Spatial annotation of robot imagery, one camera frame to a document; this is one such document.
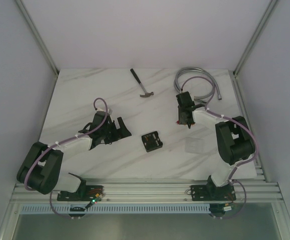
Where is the grey slotted cable duct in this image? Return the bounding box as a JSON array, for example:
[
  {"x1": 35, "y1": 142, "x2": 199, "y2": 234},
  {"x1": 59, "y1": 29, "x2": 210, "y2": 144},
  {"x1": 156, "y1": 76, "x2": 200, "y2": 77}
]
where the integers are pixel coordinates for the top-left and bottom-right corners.
[{"x1": 20, "y1": 203, "x2": 233, "y2": 215}]

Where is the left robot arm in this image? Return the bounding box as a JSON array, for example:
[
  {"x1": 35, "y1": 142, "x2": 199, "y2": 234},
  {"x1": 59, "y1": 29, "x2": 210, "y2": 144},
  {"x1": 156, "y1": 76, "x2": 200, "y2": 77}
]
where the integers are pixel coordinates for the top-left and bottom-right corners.
[{"x1": 16, "y1": 111, "x2": 132, "y2": 201}]

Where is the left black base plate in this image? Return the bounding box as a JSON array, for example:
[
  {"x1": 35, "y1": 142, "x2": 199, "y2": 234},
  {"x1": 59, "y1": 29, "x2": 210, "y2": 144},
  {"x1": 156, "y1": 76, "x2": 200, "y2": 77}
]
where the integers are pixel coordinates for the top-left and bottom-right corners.
[{"x1": 57, "y1": 185, "x2": 104, "y2": 202}]

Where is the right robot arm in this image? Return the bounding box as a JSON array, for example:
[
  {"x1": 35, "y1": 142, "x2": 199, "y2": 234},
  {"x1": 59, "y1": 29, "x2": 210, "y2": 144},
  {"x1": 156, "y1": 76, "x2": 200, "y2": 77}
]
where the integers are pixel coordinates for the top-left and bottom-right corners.
[{"x1": 176, "y1": 91, "x2": 258, "y2": 200}]

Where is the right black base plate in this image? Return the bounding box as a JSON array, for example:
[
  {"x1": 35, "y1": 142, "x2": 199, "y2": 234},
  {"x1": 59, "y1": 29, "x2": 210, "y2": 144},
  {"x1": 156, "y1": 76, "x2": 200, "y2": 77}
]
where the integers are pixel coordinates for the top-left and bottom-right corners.
[{"x1": 190, "y1": 184, "x2": 236, "y2": 202}]

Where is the clear plastic fuse box cover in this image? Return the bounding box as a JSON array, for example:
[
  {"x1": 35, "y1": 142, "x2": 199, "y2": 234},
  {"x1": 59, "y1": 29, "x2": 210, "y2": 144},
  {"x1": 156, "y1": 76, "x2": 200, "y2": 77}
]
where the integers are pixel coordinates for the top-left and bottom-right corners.
[{"x1": 185, "y1": 137, "x2": 204, "y2": 154}]

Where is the claw hammer black handle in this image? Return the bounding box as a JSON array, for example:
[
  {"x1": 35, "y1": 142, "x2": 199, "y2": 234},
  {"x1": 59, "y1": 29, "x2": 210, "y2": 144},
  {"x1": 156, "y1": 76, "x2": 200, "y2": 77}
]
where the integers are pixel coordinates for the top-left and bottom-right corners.
[{"x1": 130, "y1": 68, "x2": 155, "y2": 99}]

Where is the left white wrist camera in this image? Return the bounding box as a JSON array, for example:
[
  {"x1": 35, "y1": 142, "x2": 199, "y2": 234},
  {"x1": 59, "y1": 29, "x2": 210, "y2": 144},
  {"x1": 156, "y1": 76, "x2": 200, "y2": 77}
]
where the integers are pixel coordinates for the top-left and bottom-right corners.
[{"x1": 96, "y1": 107, "x2": 112, "y2": 115}]

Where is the black fuse box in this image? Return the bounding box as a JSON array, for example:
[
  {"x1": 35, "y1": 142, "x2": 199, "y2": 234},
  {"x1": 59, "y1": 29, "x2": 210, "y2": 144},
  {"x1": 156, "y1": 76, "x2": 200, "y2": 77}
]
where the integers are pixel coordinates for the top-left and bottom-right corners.
[{"x1": 141, "y1": 131, "x2": 163, "y2": 153}]

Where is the silver flexible metal hose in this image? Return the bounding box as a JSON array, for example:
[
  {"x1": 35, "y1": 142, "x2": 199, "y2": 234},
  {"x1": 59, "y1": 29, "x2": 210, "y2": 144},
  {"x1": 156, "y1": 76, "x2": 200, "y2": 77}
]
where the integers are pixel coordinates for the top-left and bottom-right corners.
[{"x1": 173, "y1": 66, "x2": 222, "y2": 104}]

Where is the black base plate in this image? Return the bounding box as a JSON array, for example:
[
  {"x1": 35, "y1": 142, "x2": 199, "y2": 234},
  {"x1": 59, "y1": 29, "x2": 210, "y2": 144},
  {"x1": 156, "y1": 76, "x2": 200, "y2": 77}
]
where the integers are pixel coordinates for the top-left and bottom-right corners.
[
  {"x1": 57, "y1": 185, "x2": 104, "y2": 202},
  {"x1": 190, "y1": 184, "x2": 236, "y2": 202}
]

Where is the aluminium mounting rail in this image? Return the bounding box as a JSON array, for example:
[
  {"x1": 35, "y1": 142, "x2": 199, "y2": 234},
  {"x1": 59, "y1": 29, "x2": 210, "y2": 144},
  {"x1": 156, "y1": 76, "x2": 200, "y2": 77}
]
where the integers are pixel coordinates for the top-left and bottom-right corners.
[{"x1": 11, "y1": 177, "x2": 283, "y2": 203}]

